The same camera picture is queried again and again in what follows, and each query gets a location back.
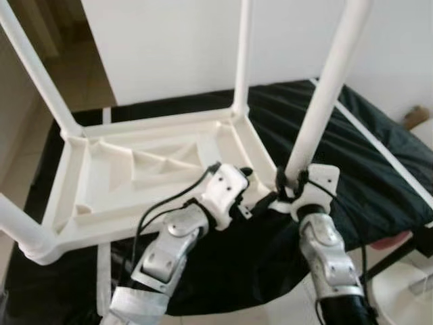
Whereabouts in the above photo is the cream plastic table top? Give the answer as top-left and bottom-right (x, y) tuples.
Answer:
(24, 112), (302, 265)

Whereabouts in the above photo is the black table cloth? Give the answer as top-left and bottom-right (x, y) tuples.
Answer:
(0, 80), (433, 322)

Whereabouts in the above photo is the pink slipper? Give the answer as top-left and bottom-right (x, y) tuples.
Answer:
(372, 232), (412, 250)

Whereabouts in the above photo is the black metal stand leg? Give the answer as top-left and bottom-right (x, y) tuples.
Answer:
(362, 234), (433, 282)

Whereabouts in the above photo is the brown object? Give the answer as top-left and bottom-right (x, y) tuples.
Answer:
(404, 105), (430, 129)

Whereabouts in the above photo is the white round object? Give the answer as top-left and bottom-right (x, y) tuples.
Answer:
(413, 121), (433, 146)

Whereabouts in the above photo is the white standing fan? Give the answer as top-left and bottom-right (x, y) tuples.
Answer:
(372, 261), (433, 325)

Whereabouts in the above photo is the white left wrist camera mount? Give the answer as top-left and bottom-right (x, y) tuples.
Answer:
(202, 164), (250, 231)

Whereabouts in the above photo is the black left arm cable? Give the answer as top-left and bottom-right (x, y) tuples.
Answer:
(132, 162), (221, 257)

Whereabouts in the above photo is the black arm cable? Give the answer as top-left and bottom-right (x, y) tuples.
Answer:
(132, 162), (221, 257)
(308, 179), (371, 319)

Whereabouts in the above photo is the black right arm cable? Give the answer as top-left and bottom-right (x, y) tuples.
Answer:
(308, 179), (371, 319)

